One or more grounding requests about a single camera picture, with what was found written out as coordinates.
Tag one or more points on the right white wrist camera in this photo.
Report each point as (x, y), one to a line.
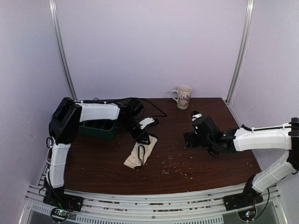
(195, 115)

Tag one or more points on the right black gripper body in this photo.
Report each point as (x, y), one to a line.
(195, 144)

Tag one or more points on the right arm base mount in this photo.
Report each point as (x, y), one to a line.
(238, 201)

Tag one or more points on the aluminium frame post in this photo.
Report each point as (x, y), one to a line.
(242, 49)
(62, 55)

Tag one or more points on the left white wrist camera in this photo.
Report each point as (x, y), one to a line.
(149, 121)

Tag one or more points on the green compartment tray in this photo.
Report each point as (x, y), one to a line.
(103, 129)

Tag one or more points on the right aluminium frame post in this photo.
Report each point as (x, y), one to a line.
(242, 49)

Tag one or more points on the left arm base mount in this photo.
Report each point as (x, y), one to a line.
(69, 202)

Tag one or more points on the cream underwear navy trim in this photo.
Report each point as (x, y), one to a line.
(140, 153)

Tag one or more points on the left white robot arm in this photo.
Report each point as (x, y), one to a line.
(63, 130)

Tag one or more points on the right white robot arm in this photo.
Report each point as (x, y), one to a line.
(284, 137)

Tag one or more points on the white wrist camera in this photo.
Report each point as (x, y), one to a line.
(195, 115)
(149, 121)

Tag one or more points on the left aluminium frame post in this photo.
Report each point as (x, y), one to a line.
(62, 55)

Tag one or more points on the white patterned ceramic mug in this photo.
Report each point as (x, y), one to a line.
(182, 95)

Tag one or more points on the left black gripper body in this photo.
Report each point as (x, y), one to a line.
(128, 126)

